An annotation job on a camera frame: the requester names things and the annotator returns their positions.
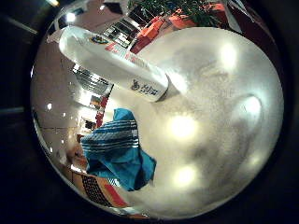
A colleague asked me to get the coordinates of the white spray bottle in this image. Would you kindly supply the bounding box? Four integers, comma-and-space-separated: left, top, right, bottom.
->
58, 25, 171, 104

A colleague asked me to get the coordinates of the blue striped cloth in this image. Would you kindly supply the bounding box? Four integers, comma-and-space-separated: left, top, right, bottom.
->
79, 107, 158, 192

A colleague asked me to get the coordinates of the orange red chair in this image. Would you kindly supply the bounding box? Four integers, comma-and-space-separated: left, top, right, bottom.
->
130, 12, 200, 54

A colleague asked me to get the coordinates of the wooden bench with perforated panels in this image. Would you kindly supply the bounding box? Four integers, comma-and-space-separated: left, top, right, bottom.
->
70, 170, 129, 209

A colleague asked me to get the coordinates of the green potted plant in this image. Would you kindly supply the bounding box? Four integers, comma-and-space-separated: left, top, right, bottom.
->
128, 0, 226, 28

